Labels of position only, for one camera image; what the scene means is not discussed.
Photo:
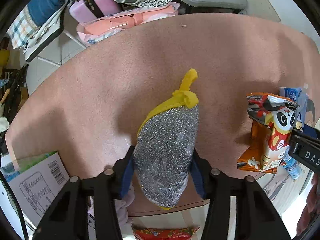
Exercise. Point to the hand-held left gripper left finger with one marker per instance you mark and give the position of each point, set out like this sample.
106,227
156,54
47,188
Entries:
125,180

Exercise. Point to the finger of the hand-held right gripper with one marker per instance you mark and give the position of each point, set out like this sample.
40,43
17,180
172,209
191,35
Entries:
305,157
310,140

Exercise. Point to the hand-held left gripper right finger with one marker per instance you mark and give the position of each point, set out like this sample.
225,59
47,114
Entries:
199,180

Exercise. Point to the panda print snack packet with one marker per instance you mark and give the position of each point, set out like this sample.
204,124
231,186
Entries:
277,130

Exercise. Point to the silver and yellow scrubbing sponge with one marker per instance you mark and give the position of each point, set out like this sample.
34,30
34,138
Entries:
165,152

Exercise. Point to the white cloth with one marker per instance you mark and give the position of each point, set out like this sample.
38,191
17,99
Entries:
125,212

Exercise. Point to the blue tissue packet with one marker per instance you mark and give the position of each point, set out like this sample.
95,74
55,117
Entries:
291,93

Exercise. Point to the orange snack packet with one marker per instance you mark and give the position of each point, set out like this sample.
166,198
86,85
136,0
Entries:
252,152

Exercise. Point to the dark red cloth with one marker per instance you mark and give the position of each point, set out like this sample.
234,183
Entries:
311,212

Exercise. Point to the red floral packet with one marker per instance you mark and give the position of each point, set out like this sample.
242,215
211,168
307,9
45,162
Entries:
165,233

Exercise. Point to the cardboard box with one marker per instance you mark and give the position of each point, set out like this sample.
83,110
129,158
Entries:
32,187

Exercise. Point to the pink fleece blanket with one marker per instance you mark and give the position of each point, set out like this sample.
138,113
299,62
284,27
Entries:
125,80

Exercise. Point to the pink bedding bag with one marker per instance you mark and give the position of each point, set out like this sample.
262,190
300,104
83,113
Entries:
125,22

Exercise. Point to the white folding chair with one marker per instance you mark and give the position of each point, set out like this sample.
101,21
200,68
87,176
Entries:
47,42

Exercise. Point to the yellow container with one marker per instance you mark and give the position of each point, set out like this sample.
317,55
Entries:
3,57

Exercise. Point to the pink suitcase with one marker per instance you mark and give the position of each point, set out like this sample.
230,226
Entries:
100,3

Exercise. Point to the plaid bag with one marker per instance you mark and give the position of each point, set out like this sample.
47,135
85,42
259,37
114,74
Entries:
21,28

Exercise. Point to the blue cloth bundle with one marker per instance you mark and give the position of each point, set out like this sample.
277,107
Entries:
46,5

